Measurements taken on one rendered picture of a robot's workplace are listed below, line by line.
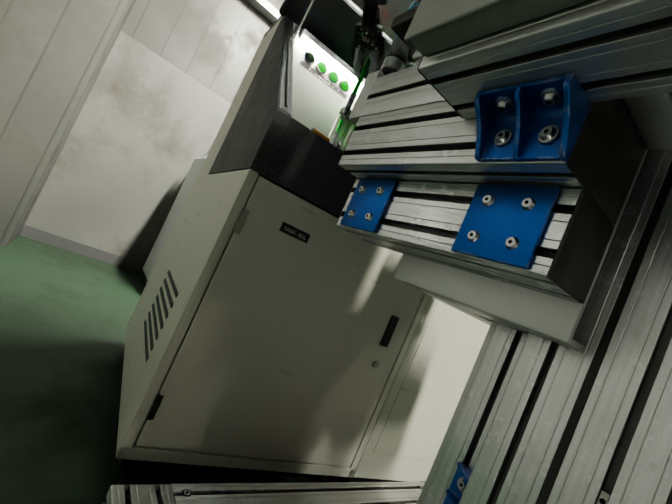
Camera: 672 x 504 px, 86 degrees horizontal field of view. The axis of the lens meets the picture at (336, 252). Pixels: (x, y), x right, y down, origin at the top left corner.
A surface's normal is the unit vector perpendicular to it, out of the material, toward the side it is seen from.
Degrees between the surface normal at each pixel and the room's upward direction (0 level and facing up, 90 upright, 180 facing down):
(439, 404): 90
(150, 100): 90
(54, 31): 90
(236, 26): 90
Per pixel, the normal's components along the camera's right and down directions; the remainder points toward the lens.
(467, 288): -0.73, -0.36
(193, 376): 0.47, 0.16
